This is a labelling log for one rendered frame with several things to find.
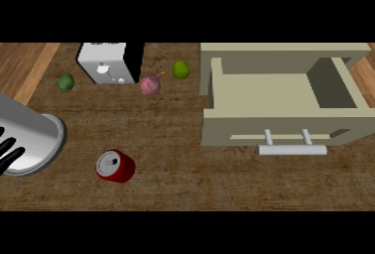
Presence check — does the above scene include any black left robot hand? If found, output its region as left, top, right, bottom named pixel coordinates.
left=0, top=126, right=26, bottom=177

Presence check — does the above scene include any red can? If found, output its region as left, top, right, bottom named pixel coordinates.
left=92, top=149, right=137, bottom=184

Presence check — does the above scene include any beige drawer front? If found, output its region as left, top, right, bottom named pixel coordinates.
left=200, top=107, right=375, bottom=148

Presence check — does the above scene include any beige open drawer box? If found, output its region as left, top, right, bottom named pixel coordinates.
left=208, top=57, right=370, bottom=111

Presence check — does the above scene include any dark green avocado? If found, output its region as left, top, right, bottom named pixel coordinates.
left=57, top=72, right=76, bottom=93

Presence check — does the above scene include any white and black appliance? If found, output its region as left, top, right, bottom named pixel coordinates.
left=75, top=42, right=146, bottom=85

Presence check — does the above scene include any pink sweet potato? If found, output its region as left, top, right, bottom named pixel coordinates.
left=138, top=71, right=165, bottom=96

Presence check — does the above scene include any green lime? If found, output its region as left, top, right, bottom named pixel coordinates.
left=171, top=60, right=191, bottom=80

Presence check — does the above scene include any beige wooden cabinet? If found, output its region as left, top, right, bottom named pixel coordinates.
left=197, top=42, right=373, bottom=97

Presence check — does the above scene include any pale grey drawer handle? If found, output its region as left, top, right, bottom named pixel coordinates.
left=256, top=128, right=327, bottom=157

